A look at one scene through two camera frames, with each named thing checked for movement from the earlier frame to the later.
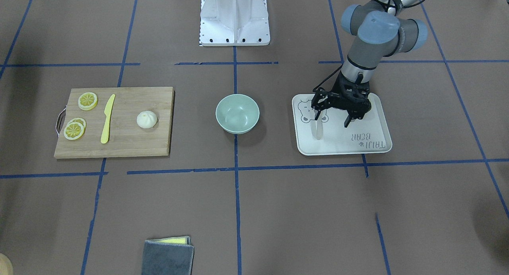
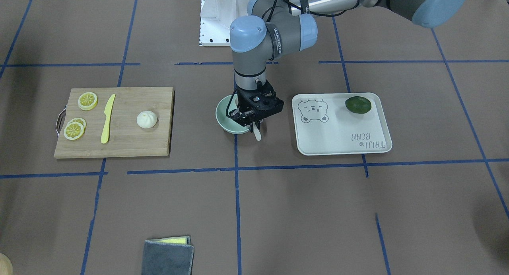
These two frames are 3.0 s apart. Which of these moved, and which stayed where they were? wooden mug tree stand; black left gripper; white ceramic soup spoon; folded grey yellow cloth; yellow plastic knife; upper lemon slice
Moved: white ceramic soup spoon; black left gripper
Stayed: wooden mug tree stand; upper lemon slice; folded grey yellow cloth; yellow plastic knife
